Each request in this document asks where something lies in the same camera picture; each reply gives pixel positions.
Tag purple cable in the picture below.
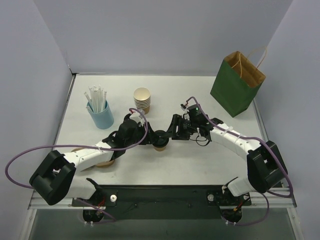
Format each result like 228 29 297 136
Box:
183 96 294 198
4 107 148 188

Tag black cup lid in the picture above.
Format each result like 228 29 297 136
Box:
152 130 169 148

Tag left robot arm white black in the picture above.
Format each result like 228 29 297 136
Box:
29 119 158 206

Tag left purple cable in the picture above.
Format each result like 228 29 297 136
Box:
4 107 148 188

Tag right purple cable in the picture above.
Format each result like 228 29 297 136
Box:
183 96 294 198

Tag stack of paper cups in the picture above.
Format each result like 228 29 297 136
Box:
133 87 151 114

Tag green paper bag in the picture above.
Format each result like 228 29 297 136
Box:
210 51 266 118

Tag brown cardboard cup carrier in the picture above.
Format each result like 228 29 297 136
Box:
64 148 115 172

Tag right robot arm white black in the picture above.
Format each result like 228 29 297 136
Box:
166 104 288 204

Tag white wrapped straws bundle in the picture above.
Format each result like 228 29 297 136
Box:
84 85 107 114

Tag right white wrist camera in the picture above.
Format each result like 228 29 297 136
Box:
180 101 189 113

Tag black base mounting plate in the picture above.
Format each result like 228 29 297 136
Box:
72 185 252 223

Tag brown paper coffee cup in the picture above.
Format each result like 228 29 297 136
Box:
153 145 167 152

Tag blue straw holder cup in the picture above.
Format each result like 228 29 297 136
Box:
86 100 114 130

